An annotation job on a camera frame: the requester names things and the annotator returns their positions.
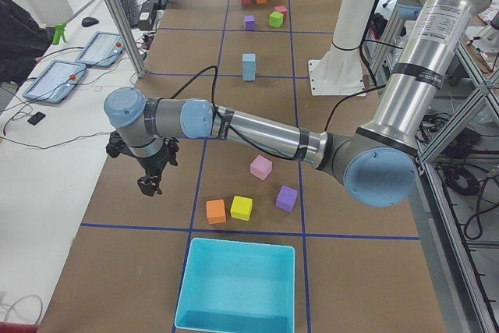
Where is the black keyboard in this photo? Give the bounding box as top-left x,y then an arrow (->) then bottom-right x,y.
119,0 -> 139,28

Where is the lower teach pendant tablet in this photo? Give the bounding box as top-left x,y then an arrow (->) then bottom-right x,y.
23,60 -> 87,104

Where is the light blue foam block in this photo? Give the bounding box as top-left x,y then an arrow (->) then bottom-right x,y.
242,64 -> 256,82
242,53 -> 257,71

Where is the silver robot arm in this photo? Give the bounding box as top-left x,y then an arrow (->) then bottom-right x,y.
104,0 -> 492,207

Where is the light pink foam block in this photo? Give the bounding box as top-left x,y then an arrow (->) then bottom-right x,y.
249,155 -> 273,180

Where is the black smartphone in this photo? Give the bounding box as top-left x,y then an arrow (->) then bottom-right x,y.
27,112 -> 46,126

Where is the seated person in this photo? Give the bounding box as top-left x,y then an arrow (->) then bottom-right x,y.
1,0 -> 53,84

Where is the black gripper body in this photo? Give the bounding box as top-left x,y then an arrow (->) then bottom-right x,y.
105,132 -> 179,185

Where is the aluminium frame post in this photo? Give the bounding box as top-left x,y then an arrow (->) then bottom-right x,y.
104,0 -> 146,79

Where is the green foam block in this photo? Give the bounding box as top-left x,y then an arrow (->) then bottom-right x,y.
268,11 -> 285,28

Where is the cyan tray bin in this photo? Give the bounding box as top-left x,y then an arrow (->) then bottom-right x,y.
174,238 -> 296,332

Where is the yellow foam block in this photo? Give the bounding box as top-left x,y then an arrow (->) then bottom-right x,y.
230,196 -> 253,221

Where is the purple block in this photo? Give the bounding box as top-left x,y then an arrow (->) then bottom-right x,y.
275,185 -> 298,213
243,15 -> 256,31

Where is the red-pink foam block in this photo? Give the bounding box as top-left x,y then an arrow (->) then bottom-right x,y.
274,5 -> 288,19

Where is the black computer mouse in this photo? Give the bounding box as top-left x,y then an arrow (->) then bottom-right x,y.
81,16 -> 99,28

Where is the teach pendant tablet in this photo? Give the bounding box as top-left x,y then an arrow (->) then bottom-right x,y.
75,32 -> 125,68
23,60 -> 87,104

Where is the upper teach pendant tablet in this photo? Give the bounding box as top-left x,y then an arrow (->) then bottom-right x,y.
75,32 -> 125,68

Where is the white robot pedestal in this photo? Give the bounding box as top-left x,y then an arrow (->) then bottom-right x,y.
308,0 -> 377,96

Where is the purple block right side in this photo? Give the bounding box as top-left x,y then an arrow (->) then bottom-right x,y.
243,15 -> 256,31

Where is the orange block near cyan bin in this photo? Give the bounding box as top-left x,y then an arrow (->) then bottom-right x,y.
205,199 -> 227,225

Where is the purple block left side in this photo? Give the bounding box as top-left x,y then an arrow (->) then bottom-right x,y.
275,185 -> 298,213

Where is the green spray bottle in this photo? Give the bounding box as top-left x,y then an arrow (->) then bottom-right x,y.
52,23 -> 67,45

